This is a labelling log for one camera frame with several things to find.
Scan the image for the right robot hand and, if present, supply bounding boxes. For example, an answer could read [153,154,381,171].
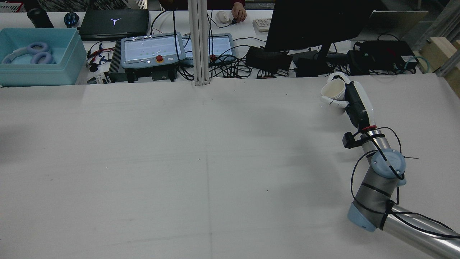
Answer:
[320,72,377,131]

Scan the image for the white paper cup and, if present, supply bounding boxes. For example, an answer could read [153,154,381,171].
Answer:
[321,78,347,115]

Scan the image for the black device box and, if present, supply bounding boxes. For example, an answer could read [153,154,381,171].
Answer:
[361,40,419,71]

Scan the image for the black computer monitor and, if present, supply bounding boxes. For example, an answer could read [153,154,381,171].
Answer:
[264,0,374,78]

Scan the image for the grey flat panel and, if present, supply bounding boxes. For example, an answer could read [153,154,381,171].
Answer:
[350,10,429,42]

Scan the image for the wooden block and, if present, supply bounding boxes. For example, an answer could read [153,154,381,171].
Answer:
[420,37,460,97]

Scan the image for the beige keyboard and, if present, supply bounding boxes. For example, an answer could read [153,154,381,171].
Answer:
[253,18,272,33]

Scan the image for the grey teach pendant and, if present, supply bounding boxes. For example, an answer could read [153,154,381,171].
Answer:
[181,33,236,67]
[120,32,187,71]

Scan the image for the person in red shirt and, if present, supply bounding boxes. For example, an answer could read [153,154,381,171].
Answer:
[232,0,247,22]

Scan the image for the black ribbed electronics box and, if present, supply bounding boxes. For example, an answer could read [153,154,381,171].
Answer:
[108,39,126,82]

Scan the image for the black laptop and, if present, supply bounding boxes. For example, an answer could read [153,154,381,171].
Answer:
[78,9,150,41]

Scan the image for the red black clip leads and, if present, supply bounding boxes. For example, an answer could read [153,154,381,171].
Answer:
[86,42,112,72]

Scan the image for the black white patterned cloth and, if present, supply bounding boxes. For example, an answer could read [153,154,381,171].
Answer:
[34,0,132,10]

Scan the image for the blue black mouse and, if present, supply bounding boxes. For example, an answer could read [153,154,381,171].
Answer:
[64,12,80,28]

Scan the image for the light blue plastic box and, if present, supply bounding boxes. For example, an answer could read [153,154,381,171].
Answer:
[0,28,87,87]

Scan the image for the lilac headphones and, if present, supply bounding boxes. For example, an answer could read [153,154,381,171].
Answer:
[2,42,56,64]

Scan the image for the black cylindrical cup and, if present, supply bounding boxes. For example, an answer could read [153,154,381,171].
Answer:
[27,8,54,28]

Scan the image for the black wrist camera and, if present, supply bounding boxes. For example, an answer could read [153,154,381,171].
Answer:
[342,132,362,149]

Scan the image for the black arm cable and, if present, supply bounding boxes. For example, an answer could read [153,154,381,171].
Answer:
[350,127,460,240]

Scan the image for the teal cable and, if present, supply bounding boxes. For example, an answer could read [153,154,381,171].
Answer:
[404,54,432,74]

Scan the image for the aluminium frame profile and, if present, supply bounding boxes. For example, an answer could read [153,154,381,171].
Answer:
[413,0,460,78]

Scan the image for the black cable tangle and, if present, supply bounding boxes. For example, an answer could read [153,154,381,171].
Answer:
[208,54,253,78]

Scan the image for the aluminium post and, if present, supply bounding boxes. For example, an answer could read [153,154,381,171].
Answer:
[188,0,210,86]

